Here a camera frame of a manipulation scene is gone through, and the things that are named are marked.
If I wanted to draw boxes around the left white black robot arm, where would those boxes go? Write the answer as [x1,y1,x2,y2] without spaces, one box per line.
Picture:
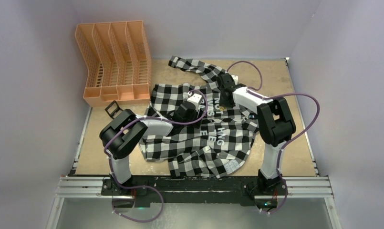
[99,102,208,195]

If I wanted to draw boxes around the black aluminium mounting rail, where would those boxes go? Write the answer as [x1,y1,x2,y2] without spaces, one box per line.
[56,175,333,208]

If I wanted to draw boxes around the orange plastic file organizer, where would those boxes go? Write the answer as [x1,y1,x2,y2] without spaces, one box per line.
[74,21,152,107]

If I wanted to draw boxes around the small black frame stand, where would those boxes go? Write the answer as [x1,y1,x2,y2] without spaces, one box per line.
[104,100,122,119]

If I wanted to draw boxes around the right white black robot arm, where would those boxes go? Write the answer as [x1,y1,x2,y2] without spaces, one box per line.
[217,73,296,194]

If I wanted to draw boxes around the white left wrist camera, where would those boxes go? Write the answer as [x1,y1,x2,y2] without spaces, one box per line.
[187,94,204,111]

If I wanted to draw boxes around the black white plaid shirt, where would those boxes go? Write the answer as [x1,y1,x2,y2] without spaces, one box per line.
[139,56,259,178]

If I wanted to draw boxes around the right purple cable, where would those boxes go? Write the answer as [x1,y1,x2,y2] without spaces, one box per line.
[226,61,322,216]

